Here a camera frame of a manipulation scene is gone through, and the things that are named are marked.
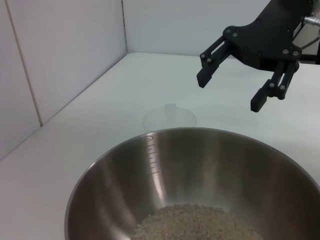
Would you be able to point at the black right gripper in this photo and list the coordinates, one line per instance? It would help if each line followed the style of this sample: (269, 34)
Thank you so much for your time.
(270, 37)

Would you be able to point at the clear plastic measuring cup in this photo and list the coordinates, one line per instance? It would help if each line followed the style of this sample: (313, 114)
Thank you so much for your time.
(160, 120)

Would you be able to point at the stainless steel mixing bowl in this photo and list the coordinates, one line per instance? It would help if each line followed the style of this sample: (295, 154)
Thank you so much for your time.
(200, 170)

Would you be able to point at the beige rice grains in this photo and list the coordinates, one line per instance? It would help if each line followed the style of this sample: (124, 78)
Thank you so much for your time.
(195, 222)

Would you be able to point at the white partition panel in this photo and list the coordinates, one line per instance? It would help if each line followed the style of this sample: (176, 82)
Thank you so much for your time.
(10, 87)
(75, 50)
(175, 25)

